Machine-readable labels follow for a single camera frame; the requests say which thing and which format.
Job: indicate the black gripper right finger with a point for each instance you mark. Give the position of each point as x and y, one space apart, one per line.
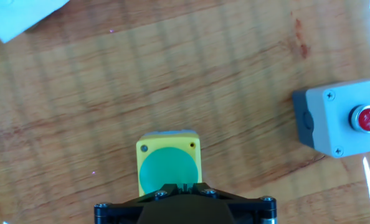
235 202

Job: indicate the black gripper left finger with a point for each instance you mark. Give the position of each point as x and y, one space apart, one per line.
147 197

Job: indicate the yellow green mushroom-button box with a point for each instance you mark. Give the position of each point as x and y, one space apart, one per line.
167 165

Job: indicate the grey red-button box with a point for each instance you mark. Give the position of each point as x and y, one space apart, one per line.
328 124

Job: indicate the small cardboard box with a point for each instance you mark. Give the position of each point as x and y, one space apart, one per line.
13 15

